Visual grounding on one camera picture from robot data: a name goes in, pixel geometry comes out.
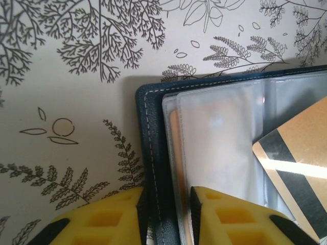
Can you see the gold credit card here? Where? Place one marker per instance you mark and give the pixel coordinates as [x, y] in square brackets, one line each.
[301, 132]

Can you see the dark blue card holder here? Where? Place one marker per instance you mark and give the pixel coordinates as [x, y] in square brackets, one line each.
[153, 127]

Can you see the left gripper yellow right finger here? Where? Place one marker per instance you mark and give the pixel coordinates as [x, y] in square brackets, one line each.
[230, 224]

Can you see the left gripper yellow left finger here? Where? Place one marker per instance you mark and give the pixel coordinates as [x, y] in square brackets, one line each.
[102, 224]

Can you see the floral patterned table cover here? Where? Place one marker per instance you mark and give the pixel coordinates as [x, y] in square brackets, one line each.
[76, 102]

